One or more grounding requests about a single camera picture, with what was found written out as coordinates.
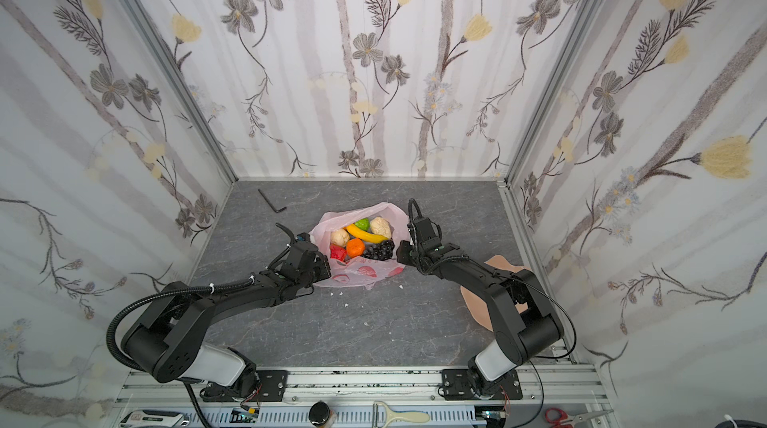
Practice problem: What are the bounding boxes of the cream handled brush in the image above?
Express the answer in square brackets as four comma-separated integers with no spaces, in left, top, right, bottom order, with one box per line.
[372,401,431,428]

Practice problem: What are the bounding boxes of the dark fake grape bunch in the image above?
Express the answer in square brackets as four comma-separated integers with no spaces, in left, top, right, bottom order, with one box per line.
[362,239,395,261]

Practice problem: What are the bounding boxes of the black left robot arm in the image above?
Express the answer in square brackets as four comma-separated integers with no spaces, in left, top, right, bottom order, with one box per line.
[106,224,332,401]

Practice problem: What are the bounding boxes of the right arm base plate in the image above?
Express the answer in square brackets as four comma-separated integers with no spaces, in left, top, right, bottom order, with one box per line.
[437,368,523,401]

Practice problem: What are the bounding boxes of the red handled scissors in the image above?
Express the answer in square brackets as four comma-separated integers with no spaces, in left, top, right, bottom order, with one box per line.
[544,408,612,428]

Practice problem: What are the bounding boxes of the aluminium mounting rail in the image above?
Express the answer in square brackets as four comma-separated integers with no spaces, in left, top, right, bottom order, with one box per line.
[113,366,612,410]

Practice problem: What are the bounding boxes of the orange fake orange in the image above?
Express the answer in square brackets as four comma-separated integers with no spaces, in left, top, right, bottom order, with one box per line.
[346,238,366,258]

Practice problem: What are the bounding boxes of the white slotted cable duct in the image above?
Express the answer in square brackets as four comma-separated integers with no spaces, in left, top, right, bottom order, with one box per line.
[204,405,487,427]

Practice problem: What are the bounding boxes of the black round knob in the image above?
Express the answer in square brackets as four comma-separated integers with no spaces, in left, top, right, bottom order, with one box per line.
[308,401,336,428]

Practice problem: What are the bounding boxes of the white utility knife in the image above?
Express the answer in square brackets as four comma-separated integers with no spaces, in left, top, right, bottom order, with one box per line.
[119,410,190,428]

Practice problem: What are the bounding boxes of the beige fake fruit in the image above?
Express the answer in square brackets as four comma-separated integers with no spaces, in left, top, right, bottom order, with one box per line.
[331,228,351,248]

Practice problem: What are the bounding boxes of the red fake apple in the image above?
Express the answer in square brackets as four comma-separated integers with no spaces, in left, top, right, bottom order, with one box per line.
[330,244,349,263]

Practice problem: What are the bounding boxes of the beige fake bread roll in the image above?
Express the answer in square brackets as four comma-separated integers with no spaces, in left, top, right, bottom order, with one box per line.
[370,216,393,239]

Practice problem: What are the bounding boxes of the pink plastic bag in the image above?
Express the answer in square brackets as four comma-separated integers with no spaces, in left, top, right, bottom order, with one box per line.
[310,202,409,289]

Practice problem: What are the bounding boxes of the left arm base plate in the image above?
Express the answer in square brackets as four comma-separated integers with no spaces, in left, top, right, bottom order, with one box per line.
[200,370,289,404]

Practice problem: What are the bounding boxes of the black hex key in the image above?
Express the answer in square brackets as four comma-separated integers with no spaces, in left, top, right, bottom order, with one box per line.
[258,188,289,214]

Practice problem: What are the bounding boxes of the peach leaf-shaped plate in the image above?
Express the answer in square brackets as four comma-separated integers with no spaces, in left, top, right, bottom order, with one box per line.
[461,255,529,332]

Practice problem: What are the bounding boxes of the green fake fruit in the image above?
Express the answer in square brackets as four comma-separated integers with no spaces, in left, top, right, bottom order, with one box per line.
[354,218,371,232]

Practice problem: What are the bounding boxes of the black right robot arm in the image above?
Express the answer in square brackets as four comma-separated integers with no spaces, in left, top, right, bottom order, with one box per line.
[397,198,565,397]

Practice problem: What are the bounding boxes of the yellow fake banana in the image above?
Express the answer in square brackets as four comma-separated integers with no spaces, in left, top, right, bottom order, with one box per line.
[345,224,387,244]

